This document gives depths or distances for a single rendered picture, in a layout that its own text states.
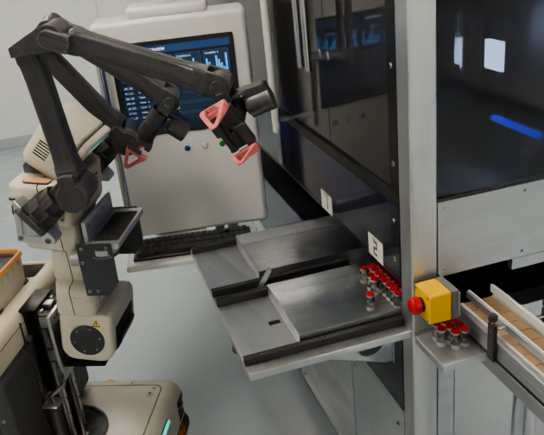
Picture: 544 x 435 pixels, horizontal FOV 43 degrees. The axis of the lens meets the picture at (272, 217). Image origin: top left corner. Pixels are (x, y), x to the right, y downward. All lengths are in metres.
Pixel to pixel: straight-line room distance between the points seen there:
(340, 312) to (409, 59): 0.68
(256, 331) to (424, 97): 0.70
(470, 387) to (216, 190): 1.11
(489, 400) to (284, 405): 1.16
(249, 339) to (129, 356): 1.68
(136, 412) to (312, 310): 0.97
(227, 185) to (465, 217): 1.07
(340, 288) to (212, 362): 1.41
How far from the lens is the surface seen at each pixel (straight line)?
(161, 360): 3.27
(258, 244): 2.15
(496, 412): 1.98
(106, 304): 2.13
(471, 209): 1.62
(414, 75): 1.45
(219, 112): 1.47
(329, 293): 1.86
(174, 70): 1.59
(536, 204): 1.71
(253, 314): 1.80
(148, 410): 2.54
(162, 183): 2.44
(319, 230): 2.21
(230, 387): 3.03
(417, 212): 1.54
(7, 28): 6.87
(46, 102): 1.70
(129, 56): 1.60
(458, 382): 1.85
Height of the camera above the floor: 1.82
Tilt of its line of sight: 24 degrees down
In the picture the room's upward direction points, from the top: 6 degrees counter-clockwise
